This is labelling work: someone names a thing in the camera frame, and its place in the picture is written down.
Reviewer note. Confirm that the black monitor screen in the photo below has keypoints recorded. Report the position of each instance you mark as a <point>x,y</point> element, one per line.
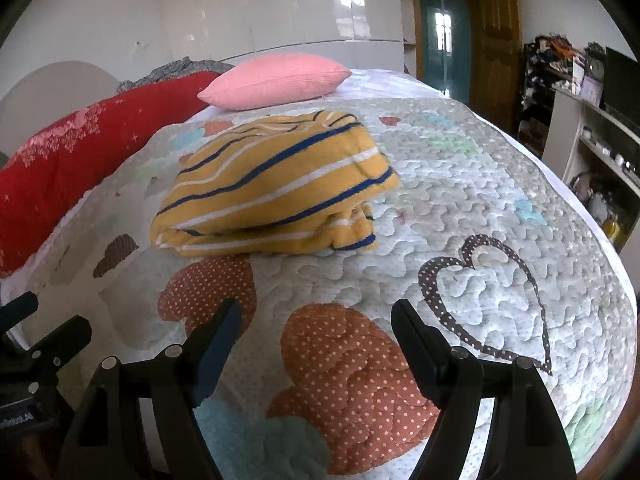
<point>621,87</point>

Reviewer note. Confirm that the red floral pillow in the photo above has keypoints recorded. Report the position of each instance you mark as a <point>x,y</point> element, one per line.
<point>48,174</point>

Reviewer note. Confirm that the pink pillow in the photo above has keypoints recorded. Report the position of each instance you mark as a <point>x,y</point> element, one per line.
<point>275,79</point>

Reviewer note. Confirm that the white open shelf unit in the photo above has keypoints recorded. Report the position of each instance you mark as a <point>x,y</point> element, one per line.
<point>597,156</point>

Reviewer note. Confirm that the white glossy wardrobe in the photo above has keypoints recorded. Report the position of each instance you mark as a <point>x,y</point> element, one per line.
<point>356,33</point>

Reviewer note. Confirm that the yellow striped knit garment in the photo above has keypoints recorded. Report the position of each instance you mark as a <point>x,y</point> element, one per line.
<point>285,184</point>

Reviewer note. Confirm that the brown wooden door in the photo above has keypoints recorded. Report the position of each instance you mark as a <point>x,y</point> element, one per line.
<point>471,51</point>

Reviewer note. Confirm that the white quilted heart bedspread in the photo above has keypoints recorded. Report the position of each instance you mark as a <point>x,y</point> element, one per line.
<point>481,238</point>

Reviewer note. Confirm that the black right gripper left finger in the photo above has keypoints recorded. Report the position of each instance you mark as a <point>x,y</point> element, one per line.
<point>106,439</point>

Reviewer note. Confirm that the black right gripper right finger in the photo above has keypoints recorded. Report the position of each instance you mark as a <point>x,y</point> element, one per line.
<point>526,439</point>

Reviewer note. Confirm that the grey knit blanket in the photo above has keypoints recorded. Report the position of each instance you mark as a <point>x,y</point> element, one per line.
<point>174,70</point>

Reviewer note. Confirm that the round beige headboard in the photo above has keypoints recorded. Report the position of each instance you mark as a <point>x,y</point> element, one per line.
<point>49,94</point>

